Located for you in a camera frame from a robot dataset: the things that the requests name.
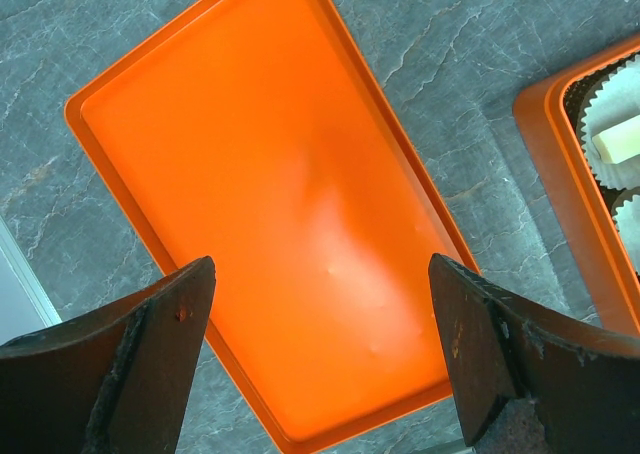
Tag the orange box lid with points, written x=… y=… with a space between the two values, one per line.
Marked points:
x=254 y=132

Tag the orange chocolate box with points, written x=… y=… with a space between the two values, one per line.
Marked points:
x=573 y=193

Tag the white paper cup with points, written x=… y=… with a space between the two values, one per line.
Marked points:
x=625 y=212
x=614 y=100

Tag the white chocolate piece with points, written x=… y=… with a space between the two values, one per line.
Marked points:
x=618 y=143

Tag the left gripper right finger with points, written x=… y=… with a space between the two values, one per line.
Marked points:
x=528 y=379

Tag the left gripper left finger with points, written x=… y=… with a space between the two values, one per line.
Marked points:
x=114 y=380

